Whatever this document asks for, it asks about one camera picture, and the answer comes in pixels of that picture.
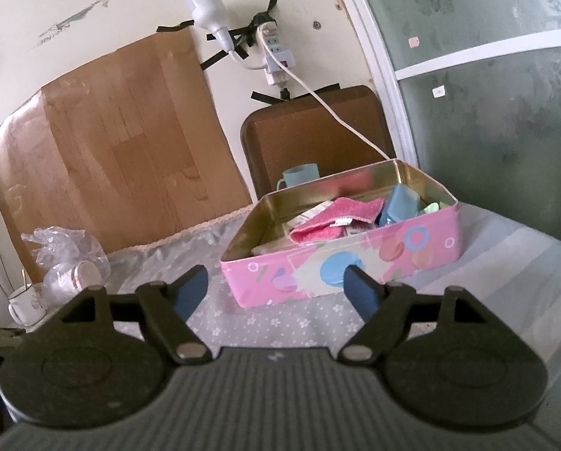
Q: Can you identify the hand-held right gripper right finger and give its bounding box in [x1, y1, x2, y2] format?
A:
[341, 265, 490, 363]

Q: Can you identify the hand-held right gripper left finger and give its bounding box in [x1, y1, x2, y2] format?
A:
[62, 265, 209, 363]

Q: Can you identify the pink tin box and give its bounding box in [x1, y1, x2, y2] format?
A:
[220, 159, 461, 310]

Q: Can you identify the pink cloth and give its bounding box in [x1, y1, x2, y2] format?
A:
[290, 197, 385, 245]

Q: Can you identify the blue cloth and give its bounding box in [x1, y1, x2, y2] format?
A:
[379, 185, 422, 226]

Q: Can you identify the white floral tablecloth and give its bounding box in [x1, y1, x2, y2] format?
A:
[41, 204, 561, 386]

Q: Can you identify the white packet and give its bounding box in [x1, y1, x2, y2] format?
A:
[287, 201, 335, 232]

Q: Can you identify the teal cup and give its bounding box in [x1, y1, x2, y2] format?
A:
[276, 163, 320, 191]

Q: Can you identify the clear plastic bag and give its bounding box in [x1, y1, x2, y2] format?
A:
[21, 226, 111, 301]

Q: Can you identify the brown cardboard sheet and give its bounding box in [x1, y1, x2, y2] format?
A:
[0, 33, 253, 283]

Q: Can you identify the brown chair back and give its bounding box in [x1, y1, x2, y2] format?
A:
[240, 85, 396, 200]

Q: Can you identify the white mug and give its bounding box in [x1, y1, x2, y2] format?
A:
[8, 270, 46, 327]

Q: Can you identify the frosted glass sliding door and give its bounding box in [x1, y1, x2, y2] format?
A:
[325, 0, 561, 254]

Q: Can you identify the white power strip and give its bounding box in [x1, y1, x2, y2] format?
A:
[257, 21, 295, 88]

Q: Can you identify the white light bulb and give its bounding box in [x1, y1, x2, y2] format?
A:
[189, 0, 237, 52]

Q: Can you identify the white power cable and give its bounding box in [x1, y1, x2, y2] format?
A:
[273, 54, 391, 161]

